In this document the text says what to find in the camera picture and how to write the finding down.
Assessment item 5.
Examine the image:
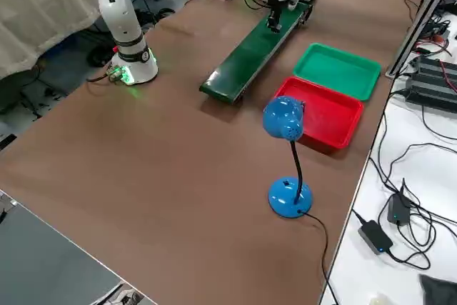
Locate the red plastic tray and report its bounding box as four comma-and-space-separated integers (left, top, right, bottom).
273, 76, 364, 151

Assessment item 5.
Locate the green plastic tray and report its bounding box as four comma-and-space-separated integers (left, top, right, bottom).
293, 43, 382, 101

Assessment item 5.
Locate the dark grey cloth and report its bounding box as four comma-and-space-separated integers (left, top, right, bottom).
419, 274, 457, 305

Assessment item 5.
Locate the green belt conveyor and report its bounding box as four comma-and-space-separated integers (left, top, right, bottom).
199, 0, 317, 106

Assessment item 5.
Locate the black lamp cable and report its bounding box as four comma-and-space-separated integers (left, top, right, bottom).
299, 211, 339, 305

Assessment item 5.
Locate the beige curtain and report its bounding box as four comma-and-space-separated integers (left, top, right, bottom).
0, 0, 105, 81

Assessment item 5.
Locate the black cable hub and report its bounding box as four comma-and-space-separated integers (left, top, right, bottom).
419, 21, 451, 52

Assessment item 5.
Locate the blue desk lamp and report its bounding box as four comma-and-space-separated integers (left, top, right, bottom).
263, 96, 314, 219

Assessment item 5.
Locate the black ribbed power unit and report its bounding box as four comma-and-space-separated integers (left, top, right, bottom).
405, 72, 457, 110
412, 55, 457, 86

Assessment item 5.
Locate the aluminium frame post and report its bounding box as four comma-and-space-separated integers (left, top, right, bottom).
386, 0, 457, 78

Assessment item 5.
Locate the black power adapter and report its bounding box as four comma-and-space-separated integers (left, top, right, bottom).
387, 190, 417, 227
358, 219, 394, 256

